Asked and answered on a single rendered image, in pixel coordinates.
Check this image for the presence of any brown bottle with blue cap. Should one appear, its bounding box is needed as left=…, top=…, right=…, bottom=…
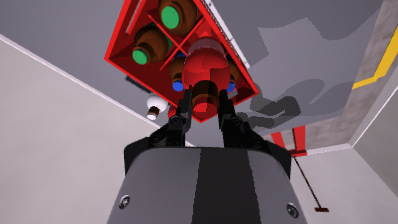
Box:
left=226, top=53, right=240, bottom=93
left=169, top=50, right=186, bottom=91

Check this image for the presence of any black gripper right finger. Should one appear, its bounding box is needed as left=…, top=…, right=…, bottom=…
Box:
left=217, top=89, right=292, bottom=180

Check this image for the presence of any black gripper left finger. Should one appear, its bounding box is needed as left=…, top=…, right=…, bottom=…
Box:
left=124, top=89, right=193, bottom=176

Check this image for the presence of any white bottle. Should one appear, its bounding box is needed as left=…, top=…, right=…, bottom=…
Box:
left=147, top=92, right=169, bottom=120

